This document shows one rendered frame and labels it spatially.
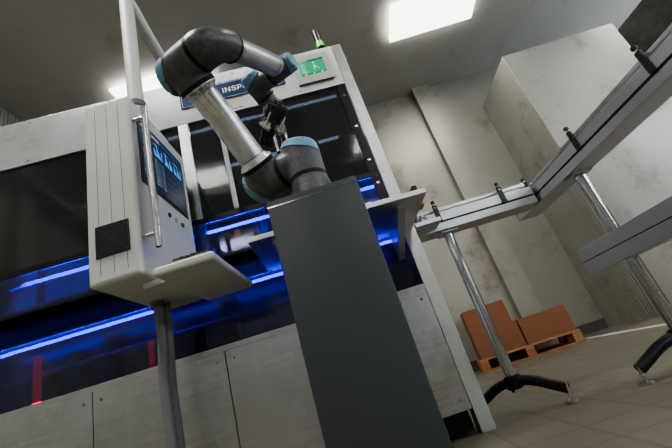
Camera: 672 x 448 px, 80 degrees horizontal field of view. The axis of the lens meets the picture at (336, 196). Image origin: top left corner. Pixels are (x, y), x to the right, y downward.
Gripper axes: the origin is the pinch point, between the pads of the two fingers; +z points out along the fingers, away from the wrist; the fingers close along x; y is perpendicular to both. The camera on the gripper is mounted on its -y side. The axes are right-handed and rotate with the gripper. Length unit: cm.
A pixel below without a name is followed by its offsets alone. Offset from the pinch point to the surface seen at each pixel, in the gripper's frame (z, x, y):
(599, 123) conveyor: -2, 116, 45
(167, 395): 23, -6, -97
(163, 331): 6, -14, -84
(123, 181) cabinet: -11, -42, -38
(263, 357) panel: 3, 27, -92
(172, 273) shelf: 17, -17, -51
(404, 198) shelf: -2, 55, -8
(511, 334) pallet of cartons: -169, 334, -167
